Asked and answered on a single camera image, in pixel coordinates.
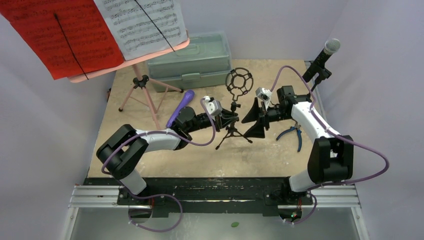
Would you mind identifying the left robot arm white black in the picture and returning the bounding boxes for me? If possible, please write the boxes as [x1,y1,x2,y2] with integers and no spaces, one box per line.
[96,106,239,205]

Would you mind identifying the red sheet music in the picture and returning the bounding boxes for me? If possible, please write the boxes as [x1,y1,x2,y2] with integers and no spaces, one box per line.
[0,0,124,80]

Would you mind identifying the blue handled pliers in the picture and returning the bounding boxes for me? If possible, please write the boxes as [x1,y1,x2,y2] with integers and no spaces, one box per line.
[276,123,303,153]

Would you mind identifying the purple cable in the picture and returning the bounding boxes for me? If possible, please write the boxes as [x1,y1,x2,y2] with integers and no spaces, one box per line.
[270,65,390,226]
[100,97,218,233]

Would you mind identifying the black desktop mic stand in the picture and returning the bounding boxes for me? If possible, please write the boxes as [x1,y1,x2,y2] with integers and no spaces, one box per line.
[302,61,332,92]

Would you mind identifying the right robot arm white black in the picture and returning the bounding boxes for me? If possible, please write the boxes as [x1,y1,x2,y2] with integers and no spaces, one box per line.
[241,85,354,204]

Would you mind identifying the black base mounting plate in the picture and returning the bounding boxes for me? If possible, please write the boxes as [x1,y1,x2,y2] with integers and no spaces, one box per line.
[83,177,314,220]

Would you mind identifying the pink music stand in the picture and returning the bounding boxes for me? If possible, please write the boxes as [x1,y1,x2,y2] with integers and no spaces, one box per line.
[68,38,190,130]

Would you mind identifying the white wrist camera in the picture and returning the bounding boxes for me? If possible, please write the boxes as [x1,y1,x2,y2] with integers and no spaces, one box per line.
[255,87,272,110]
[202,95,223,117]

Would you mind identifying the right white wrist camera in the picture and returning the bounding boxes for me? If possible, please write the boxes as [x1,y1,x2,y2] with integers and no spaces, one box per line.
[255,87,272,110]

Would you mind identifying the black silver microphone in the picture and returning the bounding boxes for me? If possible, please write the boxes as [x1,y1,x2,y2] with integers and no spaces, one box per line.
[302,38,341,83]

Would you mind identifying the aluminium frame rail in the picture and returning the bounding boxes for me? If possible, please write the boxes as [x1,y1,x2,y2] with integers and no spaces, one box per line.
[67,185,361,208]

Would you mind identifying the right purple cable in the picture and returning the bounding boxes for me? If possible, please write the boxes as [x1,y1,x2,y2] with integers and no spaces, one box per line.
[270,65,390,226]

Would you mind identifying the purple toy microphone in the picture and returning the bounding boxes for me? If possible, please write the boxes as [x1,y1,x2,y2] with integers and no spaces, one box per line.
[166,89,195,128]

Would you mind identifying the white sheet music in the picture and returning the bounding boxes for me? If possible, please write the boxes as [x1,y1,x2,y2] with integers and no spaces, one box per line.
[94,0,188,61]

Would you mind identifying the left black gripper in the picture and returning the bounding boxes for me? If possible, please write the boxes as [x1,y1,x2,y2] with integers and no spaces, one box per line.
[186,107,239,133]

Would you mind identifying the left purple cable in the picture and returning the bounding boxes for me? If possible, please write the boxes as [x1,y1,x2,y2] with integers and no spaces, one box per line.
[100,97,218,233]

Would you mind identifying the black tripod mic stand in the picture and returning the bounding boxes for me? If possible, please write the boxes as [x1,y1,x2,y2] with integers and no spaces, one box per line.
[215,67,254,150]

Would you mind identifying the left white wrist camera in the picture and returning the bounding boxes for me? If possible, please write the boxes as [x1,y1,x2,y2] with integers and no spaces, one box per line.
[202,95,223,117]

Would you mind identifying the green plastic storage box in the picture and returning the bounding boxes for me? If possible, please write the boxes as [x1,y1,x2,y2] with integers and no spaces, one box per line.
[146,31,233,90]

